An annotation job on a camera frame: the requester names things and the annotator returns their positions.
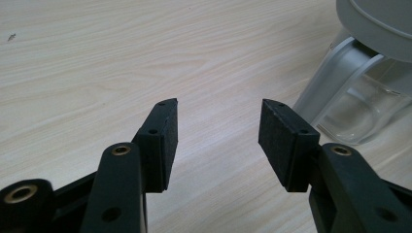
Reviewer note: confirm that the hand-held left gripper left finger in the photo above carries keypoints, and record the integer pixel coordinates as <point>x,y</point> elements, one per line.
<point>158,149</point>

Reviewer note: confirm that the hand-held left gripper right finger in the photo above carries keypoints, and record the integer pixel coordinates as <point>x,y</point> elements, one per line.
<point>288,152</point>

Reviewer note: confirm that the clear jar with grey lid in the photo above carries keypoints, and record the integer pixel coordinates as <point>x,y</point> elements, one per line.
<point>372,26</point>

